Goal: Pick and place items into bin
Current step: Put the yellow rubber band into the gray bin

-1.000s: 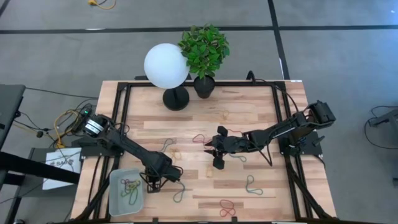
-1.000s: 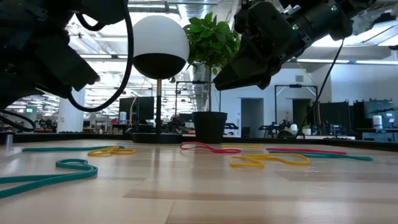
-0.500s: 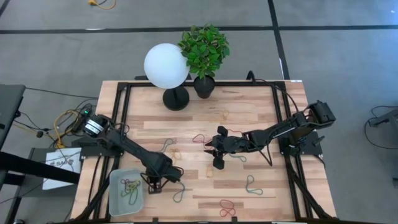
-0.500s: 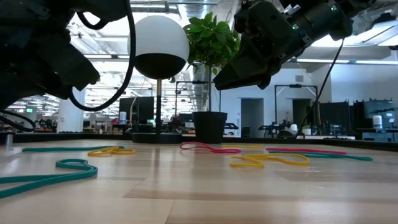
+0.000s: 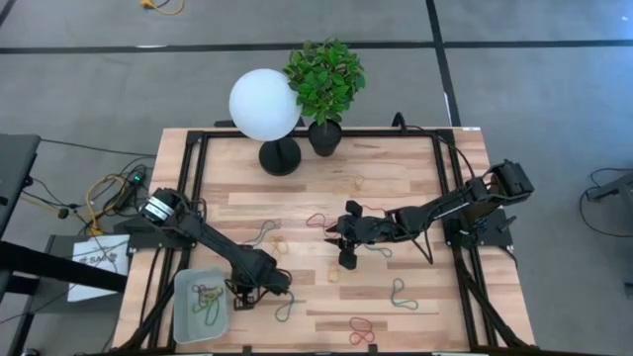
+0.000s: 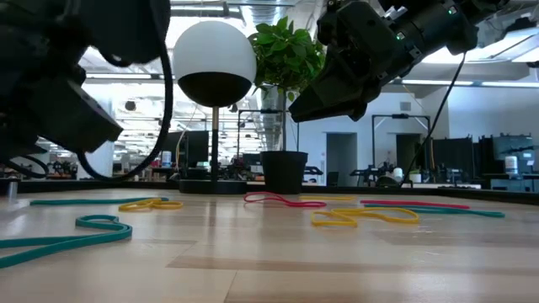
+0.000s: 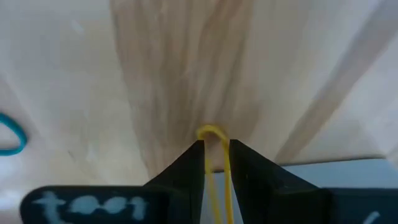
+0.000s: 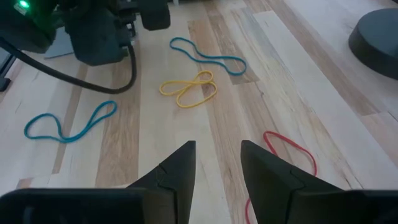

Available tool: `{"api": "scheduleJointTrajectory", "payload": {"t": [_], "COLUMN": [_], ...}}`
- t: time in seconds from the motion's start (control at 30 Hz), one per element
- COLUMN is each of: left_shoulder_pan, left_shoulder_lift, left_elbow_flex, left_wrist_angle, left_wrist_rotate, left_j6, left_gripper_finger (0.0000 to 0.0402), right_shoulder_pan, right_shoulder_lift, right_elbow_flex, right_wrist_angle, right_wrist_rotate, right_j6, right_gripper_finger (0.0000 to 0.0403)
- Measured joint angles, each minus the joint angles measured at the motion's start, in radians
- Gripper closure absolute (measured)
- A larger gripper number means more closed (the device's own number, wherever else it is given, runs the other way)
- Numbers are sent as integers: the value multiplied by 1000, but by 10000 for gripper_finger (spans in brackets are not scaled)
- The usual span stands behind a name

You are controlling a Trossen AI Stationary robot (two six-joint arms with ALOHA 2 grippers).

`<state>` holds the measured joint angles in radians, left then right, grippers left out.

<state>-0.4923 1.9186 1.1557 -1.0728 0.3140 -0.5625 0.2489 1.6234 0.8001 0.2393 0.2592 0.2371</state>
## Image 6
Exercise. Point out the black frame stand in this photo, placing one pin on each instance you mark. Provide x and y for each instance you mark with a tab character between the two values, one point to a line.
400	115

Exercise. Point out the red rubber band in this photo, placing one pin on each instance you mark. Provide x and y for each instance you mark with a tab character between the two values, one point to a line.
421	204
311	205

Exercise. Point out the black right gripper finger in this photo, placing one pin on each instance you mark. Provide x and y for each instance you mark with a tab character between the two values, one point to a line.
324	101

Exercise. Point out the white canister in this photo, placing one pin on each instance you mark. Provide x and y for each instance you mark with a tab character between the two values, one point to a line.
167	159
511	165

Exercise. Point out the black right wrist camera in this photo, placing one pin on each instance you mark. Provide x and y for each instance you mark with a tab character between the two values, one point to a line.
362	25

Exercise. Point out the green plant in black pot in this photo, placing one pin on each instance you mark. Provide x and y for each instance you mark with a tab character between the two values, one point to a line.
282	50

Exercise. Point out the yellow rubber band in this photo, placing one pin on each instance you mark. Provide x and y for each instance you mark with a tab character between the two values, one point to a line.
181	205
326	198
332	224

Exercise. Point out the black background robot arm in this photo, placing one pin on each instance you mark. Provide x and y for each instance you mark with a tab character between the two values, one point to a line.
370	172

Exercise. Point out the black table edge rail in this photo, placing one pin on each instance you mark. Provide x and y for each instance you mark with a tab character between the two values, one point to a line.
63	186

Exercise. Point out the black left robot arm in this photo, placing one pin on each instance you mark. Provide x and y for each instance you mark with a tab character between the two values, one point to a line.
126	25

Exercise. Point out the blue equipment cabinet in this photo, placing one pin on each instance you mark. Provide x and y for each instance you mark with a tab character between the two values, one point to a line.
526	160

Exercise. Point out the small silver post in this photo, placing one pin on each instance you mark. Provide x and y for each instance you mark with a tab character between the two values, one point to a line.
12	189

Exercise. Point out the white and black globe lamp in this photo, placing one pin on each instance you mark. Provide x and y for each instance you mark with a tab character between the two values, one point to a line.
215	50

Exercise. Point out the white cup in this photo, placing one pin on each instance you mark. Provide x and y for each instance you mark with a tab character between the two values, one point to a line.
398	173

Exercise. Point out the long teal rubber band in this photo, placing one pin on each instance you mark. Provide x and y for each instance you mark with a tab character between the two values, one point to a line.
127	230

